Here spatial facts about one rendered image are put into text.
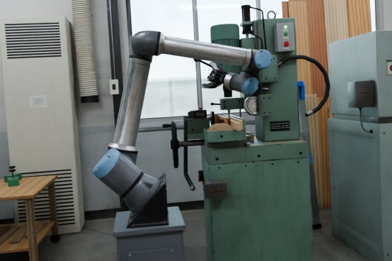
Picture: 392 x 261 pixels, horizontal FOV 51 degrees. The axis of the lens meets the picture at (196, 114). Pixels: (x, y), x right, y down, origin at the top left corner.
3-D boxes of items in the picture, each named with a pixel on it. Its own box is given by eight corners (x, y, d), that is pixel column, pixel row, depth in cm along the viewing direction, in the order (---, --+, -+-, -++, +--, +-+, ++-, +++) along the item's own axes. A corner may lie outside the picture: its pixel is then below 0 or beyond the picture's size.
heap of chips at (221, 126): (206, 130, 230) (206, 123, 230) (231, 128, 231) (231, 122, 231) (208, 131, 221) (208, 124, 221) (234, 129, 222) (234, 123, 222)
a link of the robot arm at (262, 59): (131, 24, 184) (275, 48, 192) (132, 30, 196) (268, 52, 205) (128, 49, 184) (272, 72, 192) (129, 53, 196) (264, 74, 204)
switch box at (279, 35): (275, 52, 238) (273, 24, 237) (291, 51, 238) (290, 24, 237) (277, 51, 231) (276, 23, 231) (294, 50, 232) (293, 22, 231)
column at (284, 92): (255, 138, 262) (249, 25, 258) (289, 136, 264) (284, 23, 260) (263, 142, 240) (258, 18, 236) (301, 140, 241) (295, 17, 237)
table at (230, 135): (185, 133, 280) (184, 124, 280) (228, 130, 282) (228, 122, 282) (190, 144, 220) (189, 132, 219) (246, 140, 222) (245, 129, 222)
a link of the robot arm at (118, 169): (118, 200, 178) (87, 173, 176) (121, 191, 195) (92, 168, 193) (142, 173, 179) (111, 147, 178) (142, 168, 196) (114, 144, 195)
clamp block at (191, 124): (186, 131, 257) (185, 117, 257) (207, 130, 258) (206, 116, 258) (188, 134, 242) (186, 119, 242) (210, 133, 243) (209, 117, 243)
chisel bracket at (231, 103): (220, 112, 251) (219, 98, 251) (242, 110, 252) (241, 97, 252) (221, 112, 244) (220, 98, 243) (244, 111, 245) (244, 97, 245)
